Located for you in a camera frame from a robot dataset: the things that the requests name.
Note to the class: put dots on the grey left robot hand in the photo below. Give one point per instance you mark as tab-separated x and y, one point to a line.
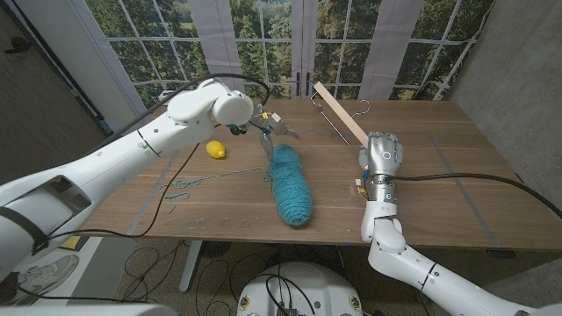
274	127

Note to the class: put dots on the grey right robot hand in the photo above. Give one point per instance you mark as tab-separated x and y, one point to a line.
382	155

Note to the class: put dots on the wooden stick with metal clips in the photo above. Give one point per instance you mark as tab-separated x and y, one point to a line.
342	114

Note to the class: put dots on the teal yarn skein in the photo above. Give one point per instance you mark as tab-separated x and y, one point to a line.
290	188

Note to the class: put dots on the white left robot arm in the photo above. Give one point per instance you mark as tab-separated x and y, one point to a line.
110	162

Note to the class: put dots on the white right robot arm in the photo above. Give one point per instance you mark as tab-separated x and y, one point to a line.
395	259

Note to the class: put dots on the yellow lemon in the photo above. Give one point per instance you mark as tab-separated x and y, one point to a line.
215	149

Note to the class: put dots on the printed window backdrop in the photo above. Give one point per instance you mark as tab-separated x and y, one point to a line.
281	44

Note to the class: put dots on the grey tape rectangle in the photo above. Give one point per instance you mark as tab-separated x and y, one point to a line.
465	197

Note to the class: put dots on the black round floor grille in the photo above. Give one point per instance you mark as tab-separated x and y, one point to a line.
216	249

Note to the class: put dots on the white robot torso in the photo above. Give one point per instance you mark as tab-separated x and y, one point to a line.
298	285

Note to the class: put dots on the white table leg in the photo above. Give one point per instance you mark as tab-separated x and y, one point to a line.
191	263

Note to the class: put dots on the yellow and black floor mat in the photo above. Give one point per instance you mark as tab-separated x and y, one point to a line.
71	243

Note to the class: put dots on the grey sneaker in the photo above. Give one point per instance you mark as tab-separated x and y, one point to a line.
48	274

